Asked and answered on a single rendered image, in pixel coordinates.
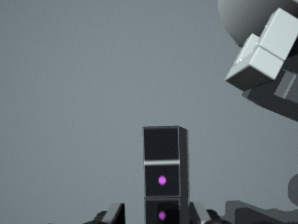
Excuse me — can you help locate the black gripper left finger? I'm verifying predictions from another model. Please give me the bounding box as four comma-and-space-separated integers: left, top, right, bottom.
83, 203, 125, 224

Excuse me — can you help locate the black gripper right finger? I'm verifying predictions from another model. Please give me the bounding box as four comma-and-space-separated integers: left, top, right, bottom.
189, 202, 274, 224

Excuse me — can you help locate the black domino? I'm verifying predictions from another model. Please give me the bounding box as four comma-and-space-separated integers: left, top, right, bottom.
144, 197, 180, 224
143, 126, 181, 198

